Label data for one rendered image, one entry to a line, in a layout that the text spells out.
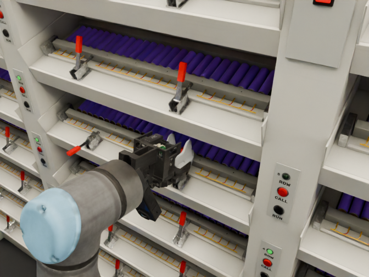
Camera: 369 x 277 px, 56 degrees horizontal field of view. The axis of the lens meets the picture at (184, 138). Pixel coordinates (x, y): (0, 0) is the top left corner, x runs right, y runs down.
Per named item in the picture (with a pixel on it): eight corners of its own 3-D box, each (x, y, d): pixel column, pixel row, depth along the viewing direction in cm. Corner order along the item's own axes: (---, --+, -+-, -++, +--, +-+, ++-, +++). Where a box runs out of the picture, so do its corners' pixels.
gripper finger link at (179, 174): (197, 164, 70) (171, 180, 63) (196, 170, 70) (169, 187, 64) (178, 156, 72) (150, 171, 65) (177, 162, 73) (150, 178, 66)
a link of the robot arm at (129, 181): (125, 229, 55) (82, 205, 59) (145, 215, 59) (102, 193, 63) (128, 180, 51) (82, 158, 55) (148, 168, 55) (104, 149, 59)
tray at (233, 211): (250, 236, 71) (249, 214, 64) (52, 143, 99) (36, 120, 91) (288, 164, 81) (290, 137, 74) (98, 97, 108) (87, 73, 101)
